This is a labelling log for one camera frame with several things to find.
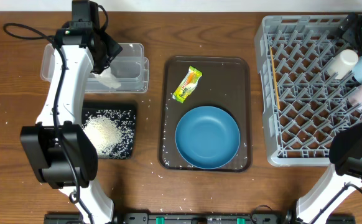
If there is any white green cup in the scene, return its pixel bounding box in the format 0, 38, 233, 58
326, 49, 359, 80

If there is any wooden chopstick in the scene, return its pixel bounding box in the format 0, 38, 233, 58
269, 47, 281, 110

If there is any clear plastic bin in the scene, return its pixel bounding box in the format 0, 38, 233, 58
40, 42, 150, 94

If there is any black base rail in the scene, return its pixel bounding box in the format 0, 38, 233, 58
43, 213, 356, 224

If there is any grey dishwasher rack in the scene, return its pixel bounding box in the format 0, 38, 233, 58
254, 15, 362, 167

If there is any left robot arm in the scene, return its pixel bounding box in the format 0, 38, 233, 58
20, 1, 122, 223

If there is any green yellow snack wrapper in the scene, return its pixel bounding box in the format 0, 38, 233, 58
172, 66, 202, 103

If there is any dark blue plate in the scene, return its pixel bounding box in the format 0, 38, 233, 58
174, 106, 241, 170

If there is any black plastic bin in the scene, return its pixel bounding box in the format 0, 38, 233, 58
80, 100, 138, 161

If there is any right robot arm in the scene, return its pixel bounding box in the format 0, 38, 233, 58
283, 14, 362, 224

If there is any pink cup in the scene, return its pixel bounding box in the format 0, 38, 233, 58
348, 85, 362, 110

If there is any brown serving tray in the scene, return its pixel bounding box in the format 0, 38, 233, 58
159, 56, 253, 172

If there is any white tissue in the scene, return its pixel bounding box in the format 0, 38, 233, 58
93, 67, 121, 89

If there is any left black cable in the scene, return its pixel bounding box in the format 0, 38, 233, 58
2, 22, 96, 224

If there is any right black cable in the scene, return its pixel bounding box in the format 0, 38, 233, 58
310, 182, 362, 224

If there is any black cable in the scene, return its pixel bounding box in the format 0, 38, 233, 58
2, 22, 96, 224
310, 182, 362, 224

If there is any pile of white rice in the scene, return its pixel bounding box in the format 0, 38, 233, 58
81, 108, 137, 158

